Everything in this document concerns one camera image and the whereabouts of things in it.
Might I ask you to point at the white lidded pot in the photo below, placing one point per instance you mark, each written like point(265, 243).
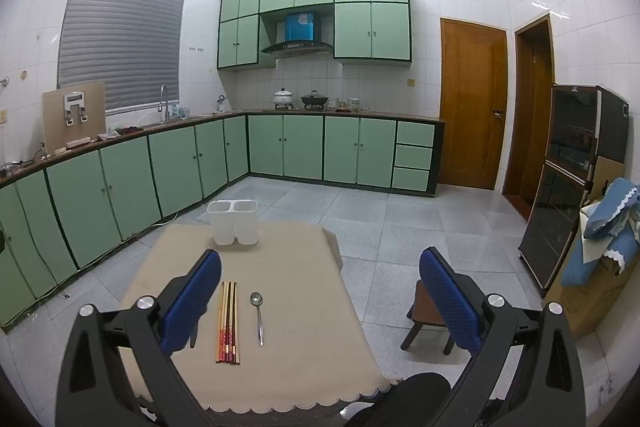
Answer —
point(283, 98)

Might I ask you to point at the white bracket on board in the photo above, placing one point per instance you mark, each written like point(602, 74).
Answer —
point(75, 99)

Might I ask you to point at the black wok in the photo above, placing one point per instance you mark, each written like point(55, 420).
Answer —
point(315, 99)

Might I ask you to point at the wooden board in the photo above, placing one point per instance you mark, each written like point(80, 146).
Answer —
point(55, 117)

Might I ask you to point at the black office chair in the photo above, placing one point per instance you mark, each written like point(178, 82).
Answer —
point(410, 392)

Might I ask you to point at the closed wooden door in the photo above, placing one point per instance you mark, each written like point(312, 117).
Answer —
point(472, 107)

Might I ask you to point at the beige scalloped tablecloth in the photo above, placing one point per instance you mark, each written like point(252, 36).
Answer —
point(300, 307)

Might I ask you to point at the white plastic utensil holder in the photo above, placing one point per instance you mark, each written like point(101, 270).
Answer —
point(232, 227)

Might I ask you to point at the green kitchen cabinets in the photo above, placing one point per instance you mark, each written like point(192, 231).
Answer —
point(175, 167)
point(370, 32)

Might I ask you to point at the range hood with blue film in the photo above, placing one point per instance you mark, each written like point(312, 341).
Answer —
point(300, 49)

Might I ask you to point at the metal spoon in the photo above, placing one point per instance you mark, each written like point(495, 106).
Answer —
point(256, 298)

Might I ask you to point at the curved metal sink faucet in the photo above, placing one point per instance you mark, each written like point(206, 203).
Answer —
point(162, 94)

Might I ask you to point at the black glass-front cabinet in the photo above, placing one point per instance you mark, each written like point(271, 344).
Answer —
point(565, 187)

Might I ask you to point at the bundle of chopsticks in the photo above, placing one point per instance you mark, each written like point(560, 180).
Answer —
point(227, 332)

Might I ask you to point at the small wooden stool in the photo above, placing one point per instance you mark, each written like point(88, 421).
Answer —
point(425, 307)

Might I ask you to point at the small metal wall tap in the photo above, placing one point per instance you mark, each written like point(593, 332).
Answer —
point(220, 102)

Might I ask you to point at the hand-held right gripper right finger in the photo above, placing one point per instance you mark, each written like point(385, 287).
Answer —
point(447, 297)

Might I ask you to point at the green lower kitchen cabinets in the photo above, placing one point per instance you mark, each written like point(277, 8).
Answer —
point(175, 167)

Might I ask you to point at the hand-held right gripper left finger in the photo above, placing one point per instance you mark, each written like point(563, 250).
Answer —
point(192, 302)

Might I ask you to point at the blue scalloped cloth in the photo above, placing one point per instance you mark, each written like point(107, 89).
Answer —
point(610, 212)

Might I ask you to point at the green upper kitchen cabinets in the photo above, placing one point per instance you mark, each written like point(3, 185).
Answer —
point(370, 32)

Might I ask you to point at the grey window blind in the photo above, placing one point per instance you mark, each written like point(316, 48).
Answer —
point(120, 42)

